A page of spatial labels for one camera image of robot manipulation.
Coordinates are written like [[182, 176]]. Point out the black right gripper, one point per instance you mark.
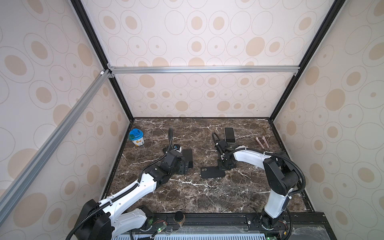
[[221, 167]]

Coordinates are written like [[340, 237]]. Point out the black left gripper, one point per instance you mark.
[[183, 167]]

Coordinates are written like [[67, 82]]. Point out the black phone case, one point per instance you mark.
[[212, 172]]

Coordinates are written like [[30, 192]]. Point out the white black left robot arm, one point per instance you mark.
[[106, 219]]

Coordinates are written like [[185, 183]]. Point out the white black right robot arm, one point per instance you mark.
[[285, 178]]

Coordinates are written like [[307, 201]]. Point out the magenta-edged smartphone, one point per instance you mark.
[[188, 154]]

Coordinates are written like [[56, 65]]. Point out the blue white yogurt cup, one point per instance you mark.
[[136, 136]]

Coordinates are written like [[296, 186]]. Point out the black cylinder on base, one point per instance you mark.
[[179, 218]]

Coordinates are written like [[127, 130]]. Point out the silver aluminium crossbar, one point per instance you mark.
[[211, 69]]

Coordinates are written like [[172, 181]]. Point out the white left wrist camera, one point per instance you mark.
[[177, 148]]

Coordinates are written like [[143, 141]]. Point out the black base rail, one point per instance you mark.
[[233, 226]]

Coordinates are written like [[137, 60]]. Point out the silver aluminium side rail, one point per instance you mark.
[[21, 184]]

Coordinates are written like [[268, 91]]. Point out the black frame post right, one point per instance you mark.
[[313, 47]]

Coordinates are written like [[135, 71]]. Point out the black frame post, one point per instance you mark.
[[96, 44], [313, 47]]

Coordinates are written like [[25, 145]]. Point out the black frame post left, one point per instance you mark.
[[96, 44]]

